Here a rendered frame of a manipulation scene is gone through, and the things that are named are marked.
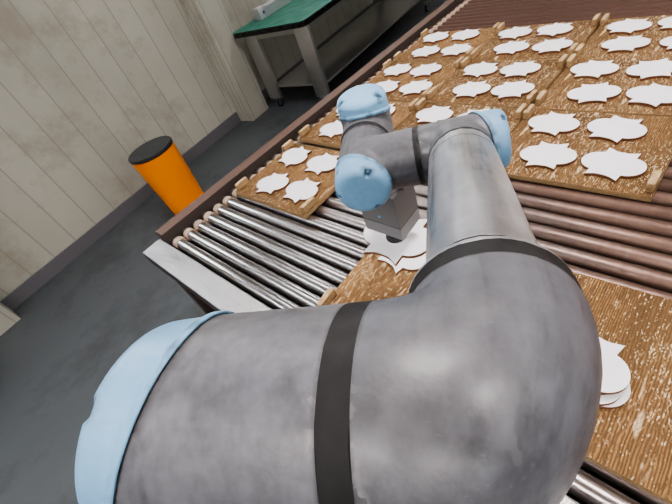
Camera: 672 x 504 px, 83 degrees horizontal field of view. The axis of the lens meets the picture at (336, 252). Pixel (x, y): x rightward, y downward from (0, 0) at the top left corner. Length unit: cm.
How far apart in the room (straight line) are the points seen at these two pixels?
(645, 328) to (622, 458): 24
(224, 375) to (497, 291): 12
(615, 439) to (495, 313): 63
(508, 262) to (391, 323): 7
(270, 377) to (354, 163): 37
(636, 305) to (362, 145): 63
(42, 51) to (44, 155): 81
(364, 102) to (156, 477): 49
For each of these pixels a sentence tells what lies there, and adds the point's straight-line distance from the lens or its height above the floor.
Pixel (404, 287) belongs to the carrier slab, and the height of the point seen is 94.
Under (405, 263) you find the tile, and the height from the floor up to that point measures 94.
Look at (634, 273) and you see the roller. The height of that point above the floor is 92.
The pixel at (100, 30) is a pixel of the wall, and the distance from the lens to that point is 435.
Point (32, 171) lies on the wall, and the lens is 407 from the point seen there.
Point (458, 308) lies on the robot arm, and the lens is 17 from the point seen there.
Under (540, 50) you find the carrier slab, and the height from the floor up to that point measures 95.
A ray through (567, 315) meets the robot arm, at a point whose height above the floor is 150.
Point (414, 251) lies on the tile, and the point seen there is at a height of 113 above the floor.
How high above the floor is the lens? 166
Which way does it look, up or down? 42 degrees down
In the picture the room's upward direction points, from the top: 24 degrees counter-clockwise
